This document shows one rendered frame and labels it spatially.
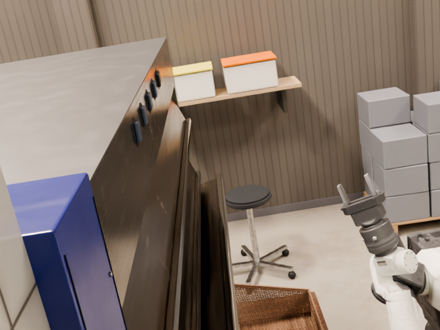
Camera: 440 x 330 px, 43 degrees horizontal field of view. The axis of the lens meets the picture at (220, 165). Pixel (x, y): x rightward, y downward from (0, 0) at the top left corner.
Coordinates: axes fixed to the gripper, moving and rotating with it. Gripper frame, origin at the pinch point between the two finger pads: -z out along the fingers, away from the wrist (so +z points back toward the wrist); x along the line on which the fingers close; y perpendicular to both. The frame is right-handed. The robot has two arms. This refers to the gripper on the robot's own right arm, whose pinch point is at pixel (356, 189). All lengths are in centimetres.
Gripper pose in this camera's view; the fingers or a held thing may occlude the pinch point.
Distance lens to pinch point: 158.5
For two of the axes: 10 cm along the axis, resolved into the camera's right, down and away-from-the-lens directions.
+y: -4.3, 2.5, -8.7
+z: 4.4, 9.0, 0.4
